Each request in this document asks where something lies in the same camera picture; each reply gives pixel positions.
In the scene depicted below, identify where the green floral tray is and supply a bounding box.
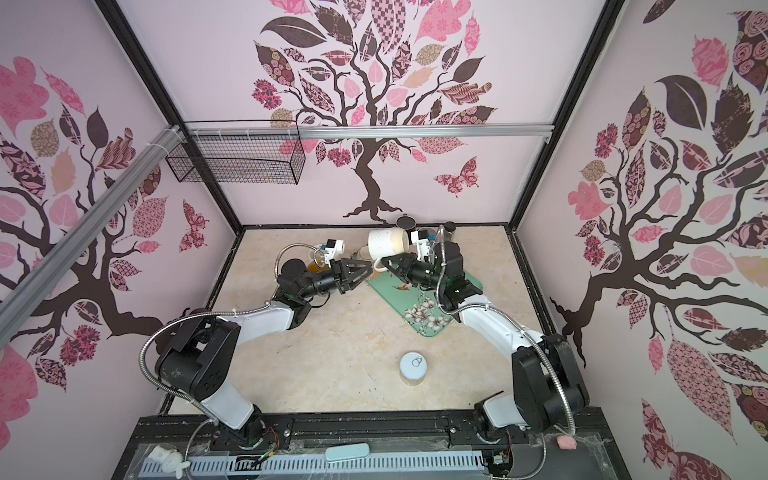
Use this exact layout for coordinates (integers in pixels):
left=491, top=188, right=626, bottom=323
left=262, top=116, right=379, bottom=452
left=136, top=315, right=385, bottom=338
left=367, top=272, right=454, bottom=338

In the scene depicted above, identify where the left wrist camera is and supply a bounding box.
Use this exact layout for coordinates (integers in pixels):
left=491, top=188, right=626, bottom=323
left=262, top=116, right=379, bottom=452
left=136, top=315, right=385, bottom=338
left=321, top=239, right=345, bottom=262

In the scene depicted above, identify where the back aluminium rail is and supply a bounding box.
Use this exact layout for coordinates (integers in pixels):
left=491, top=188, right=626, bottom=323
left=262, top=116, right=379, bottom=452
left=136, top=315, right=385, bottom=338
left=187, top=123, right=554, bottom=140

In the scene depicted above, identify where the left metal cable conduit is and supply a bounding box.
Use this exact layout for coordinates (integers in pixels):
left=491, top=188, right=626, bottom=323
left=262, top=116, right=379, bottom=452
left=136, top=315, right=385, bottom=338
left=139, top=242, right=325, bottom=415

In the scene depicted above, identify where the right metal cable conduit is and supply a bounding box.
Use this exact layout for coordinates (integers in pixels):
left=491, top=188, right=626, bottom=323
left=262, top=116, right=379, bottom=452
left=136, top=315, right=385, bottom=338
left=434, top=224, right=577, bottom=436

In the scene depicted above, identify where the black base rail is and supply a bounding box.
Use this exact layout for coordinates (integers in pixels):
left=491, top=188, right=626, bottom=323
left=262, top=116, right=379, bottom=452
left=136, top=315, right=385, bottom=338
left=112, top=408, right=630, bottom=479

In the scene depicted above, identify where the orange cream scalloped mug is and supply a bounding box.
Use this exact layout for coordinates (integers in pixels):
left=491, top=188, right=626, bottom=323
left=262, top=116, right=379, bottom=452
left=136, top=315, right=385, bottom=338
left=308, top=250, right=329, bottom=273

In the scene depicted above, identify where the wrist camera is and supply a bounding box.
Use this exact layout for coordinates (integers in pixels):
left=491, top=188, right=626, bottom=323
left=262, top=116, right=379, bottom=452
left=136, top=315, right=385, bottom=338
left=321, top=239, right=345, bottom=262
left=410, top=227, right=436, bottom=261

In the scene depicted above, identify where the white slotted cable duct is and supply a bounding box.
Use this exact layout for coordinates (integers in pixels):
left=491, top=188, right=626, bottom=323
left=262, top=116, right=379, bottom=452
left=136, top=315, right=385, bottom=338
left=137, top=451, right=486, bottom=479

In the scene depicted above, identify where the aluminium rail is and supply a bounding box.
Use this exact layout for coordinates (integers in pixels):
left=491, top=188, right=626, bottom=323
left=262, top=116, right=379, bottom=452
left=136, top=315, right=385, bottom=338
left=187, top=123, right=554, bottom=140
left=1, top=125, right=183, bottom=345

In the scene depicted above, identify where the white power plug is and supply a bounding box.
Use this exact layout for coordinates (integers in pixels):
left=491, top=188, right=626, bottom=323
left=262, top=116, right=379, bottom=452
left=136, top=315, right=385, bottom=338
left=148, top=445, right=191, bottom=479

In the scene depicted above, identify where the metal cable conduit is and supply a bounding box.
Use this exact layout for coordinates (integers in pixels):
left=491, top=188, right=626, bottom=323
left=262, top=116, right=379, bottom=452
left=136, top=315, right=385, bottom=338
left=434, top=224, right=577, bottom=436
left=139, top=242, right=325, bottom=415

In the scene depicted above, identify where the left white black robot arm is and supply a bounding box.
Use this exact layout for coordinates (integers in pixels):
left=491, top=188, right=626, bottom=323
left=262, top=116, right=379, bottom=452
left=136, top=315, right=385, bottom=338
left=154, top=258, right=373, bottom=433

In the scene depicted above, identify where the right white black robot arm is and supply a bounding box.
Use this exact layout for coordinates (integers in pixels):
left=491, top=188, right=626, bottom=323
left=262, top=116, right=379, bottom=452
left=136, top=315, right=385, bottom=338
left=376, top=241, right=589, bottom=437

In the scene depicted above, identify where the cream speckled mug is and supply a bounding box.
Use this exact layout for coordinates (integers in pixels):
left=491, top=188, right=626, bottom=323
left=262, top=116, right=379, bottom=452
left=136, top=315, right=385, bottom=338
left=367, top=227, right=410, bottom=273

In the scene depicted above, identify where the pink sponge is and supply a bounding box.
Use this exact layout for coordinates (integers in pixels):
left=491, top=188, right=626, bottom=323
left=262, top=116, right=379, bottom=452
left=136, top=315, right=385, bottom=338
left=556, top=435, right=578, bottom=451

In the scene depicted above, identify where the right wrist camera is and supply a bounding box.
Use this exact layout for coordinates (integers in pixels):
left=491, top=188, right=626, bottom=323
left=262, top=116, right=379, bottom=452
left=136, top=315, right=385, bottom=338
left=410, top=227, right=436, bottom=261

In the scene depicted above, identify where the light blue eraser block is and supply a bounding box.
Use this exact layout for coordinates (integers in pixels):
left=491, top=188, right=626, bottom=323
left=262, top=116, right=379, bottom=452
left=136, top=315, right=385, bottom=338
left=324, top=443, right=370, bottom=463

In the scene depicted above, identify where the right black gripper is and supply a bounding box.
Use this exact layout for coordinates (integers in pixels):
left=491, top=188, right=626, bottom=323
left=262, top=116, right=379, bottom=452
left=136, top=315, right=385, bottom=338
left=382, top=254, right=448, bottom=294

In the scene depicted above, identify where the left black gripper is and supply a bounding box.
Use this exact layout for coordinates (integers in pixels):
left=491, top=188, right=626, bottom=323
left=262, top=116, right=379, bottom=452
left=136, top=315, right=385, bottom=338
left=299, top=257, right=373, bottom=299

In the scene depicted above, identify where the black wire basket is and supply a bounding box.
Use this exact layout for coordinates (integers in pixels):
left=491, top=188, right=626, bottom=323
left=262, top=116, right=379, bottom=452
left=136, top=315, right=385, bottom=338
left=165, top=120, right=307, bottom=185

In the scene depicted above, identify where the black mug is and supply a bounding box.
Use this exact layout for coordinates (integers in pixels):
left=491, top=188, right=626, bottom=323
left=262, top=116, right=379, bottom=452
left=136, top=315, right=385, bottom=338
left=395, top=215, right=417, bottom=231

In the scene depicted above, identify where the left aluminium rail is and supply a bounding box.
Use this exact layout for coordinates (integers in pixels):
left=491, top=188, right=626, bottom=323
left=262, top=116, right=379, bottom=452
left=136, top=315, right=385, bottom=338
left=1, top=125, right=183, bottom=345

